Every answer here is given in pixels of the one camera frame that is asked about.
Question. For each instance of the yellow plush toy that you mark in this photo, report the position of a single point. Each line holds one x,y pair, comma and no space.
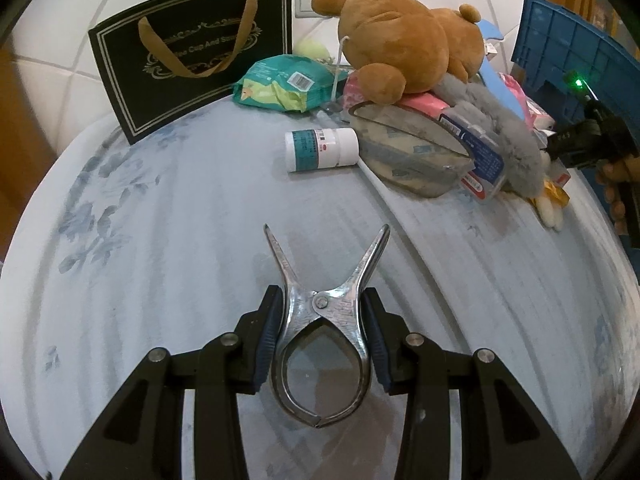
312,50

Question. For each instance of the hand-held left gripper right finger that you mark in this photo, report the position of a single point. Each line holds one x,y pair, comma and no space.
376,345

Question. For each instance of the silver metal spring clamp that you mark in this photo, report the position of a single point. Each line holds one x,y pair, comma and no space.
345,305

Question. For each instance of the light blue floral bedsheet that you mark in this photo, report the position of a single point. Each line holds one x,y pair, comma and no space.
150,260

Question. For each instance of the fluffy grey plush toy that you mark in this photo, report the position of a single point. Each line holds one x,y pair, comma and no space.
520,150

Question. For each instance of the person's right hand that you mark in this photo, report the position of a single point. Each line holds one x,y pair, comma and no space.
620,170

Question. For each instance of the clear plastic box blue label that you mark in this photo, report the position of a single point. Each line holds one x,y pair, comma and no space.
480,160

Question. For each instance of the pink plastic packet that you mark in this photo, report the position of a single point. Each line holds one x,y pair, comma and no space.
512,92

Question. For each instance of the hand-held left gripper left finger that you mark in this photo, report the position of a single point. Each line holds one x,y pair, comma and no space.
267,340

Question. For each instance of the brown teddy bear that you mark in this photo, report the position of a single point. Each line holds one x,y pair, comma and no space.
395,35

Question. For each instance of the blue foam boomerang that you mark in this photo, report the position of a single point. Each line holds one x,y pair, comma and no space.
510,100

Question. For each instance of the blue plastic crate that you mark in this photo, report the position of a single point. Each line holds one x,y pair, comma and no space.
550,35

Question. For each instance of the small bear plush yellow clothes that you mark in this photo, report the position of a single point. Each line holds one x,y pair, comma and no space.
550,210

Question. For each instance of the white bottle teal label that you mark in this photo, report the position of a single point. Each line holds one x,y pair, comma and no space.
340,147

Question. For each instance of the pink tissue packet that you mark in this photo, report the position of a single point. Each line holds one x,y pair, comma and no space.
425,102

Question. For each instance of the green wipes packet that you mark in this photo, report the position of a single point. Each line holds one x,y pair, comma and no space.
270,90

